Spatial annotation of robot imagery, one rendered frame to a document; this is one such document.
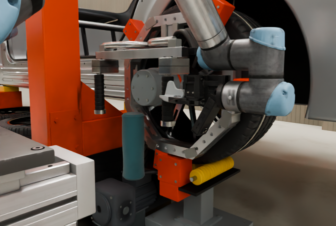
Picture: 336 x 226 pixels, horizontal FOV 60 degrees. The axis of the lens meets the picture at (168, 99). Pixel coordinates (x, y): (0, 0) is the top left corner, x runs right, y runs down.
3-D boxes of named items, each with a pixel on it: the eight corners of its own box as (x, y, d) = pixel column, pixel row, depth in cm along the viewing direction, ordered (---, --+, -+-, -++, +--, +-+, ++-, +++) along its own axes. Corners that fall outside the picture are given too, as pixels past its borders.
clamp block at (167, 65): (190, 74, 89) (190, 56, 89) (170, 74, 83) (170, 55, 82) (177, 73, 93) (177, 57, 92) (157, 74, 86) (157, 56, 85)
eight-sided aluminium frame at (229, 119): (239, 165, 102) (244, 6, 96) (230, 170, 97) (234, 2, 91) (135, 140, 138) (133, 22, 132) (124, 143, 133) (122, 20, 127)
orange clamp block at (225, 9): (222, 30, 104) (236, 7, 100) (210, 28, 98) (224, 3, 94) (209, 20, 107) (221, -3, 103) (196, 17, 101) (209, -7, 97)
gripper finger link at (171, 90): (160, 79, 85) (187, 80, 80) (160, 100, 86) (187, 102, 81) (153, 80, 83) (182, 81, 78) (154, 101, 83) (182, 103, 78)
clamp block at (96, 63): (119, 72, 112) (119, 58, 111) (99, 73, 105) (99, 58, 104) (111, 72, 115) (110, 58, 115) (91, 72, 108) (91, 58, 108)
